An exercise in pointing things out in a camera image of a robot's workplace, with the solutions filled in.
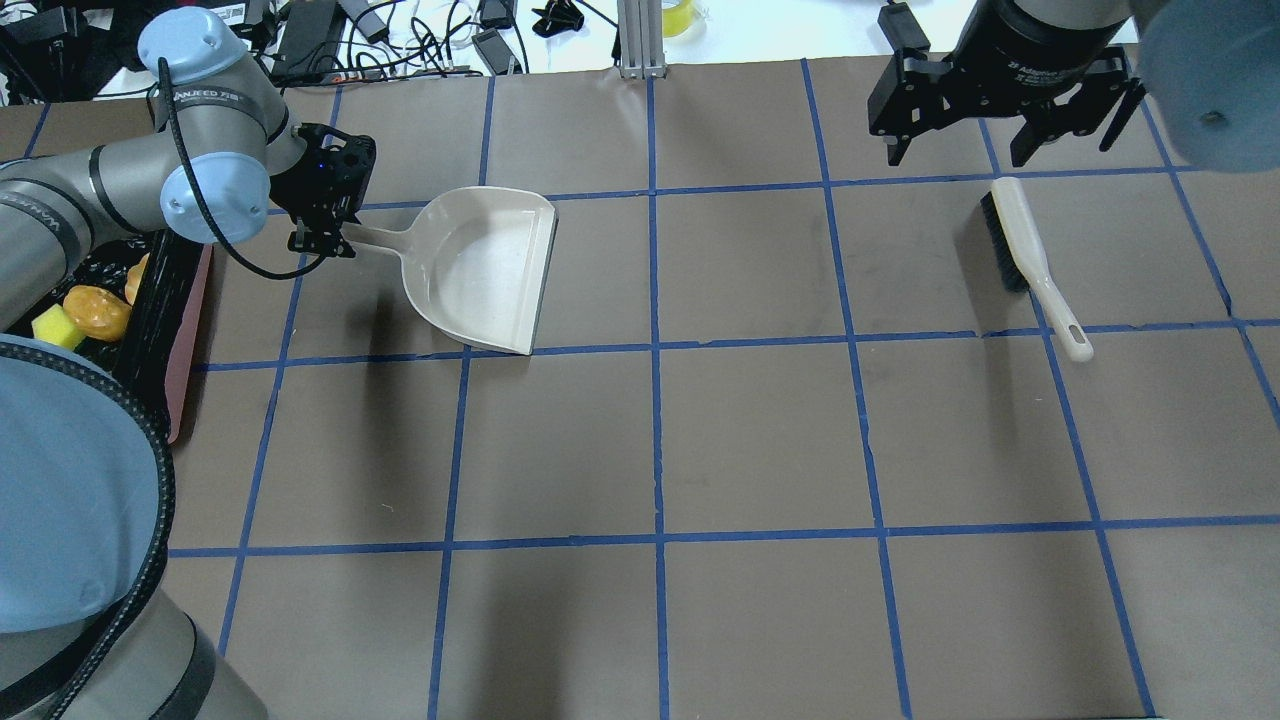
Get curved melon rind piece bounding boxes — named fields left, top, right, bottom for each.
left=122, top=252, right=150, bottom=306

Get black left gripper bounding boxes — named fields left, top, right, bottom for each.
left=270, top=123, right=378, bottom=259

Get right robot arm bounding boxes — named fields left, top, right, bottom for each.
left=867, top=1, right=1279, bottom=173

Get black power adapter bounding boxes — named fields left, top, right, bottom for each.
left=271, top=1, right=342, bottom=87

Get beige plastic dustpan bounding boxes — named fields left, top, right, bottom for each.
left=342, top=186, right=558, bottom=356

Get yellow sponge piece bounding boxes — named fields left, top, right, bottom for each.
left=29, top=304, right=87, bottom=350

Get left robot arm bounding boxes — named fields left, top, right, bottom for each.
left=1, top=6, right=376, bottom=719

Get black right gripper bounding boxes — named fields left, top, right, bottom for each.
left=868, top=1, right=1147, bottom=168

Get aluminium frame post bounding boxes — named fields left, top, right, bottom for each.
left=616, top=0, right=668, bottom=79

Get yellow tape roll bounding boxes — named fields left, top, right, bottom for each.
left=660, top=0, right=699, bottom=38

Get orange potato-like lump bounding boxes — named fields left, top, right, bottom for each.
left=61, top=284, right=132, bottom=342

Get bin with black bag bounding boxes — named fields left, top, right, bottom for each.
left=3, top=231, right=212, bottom=445

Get beige hand brush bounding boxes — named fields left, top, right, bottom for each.
left=979, top=176, right=1094, bottom=363

